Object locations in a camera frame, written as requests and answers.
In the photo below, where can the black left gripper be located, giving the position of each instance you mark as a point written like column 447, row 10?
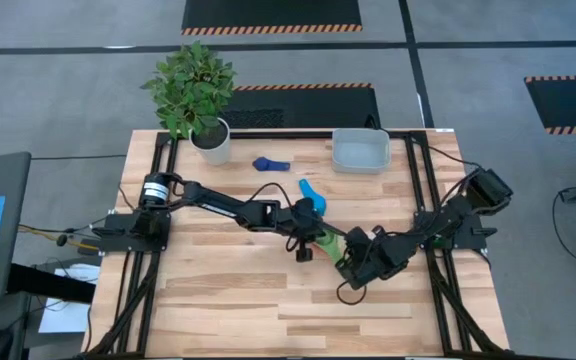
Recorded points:
column 303, row 222

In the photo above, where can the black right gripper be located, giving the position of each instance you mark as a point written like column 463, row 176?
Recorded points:
column 365, row 260

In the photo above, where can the green measuring cup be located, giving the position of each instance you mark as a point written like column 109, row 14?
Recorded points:
column 330, row 246

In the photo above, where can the teal measuring cup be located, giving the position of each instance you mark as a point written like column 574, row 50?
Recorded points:
column 320, row 202

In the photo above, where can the purple measuring cup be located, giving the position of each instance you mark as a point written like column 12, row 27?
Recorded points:
column 263, row 163

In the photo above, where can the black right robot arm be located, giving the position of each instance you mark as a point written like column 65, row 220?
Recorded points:
column 448, row 215

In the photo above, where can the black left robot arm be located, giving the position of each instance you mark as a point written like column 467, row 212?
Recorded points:
column 218, row 205

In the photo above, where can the white plastic basket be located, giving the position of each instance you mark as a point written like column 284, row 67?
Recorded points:
column 360, row 152

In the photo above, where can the black hazard-striped floor mat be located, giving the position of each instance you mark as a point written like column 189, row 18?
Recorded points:
column 318, row 107
column 268, row 12
column 568, row 102

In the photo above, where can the green plant in white pot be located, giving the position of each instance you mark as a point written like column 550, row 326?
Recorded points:
column 193, row 90

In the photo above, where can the white paper sheet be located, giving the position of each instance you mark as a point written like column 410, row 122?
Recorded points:
column 68, row 317

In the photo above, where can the grey cart with blue panel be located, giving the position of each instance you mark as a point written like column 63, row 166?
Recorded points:
column 13, row 225

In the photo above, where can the black aluminium table frame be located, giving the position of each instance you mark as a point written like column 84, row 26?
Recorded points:
column 278, row 134

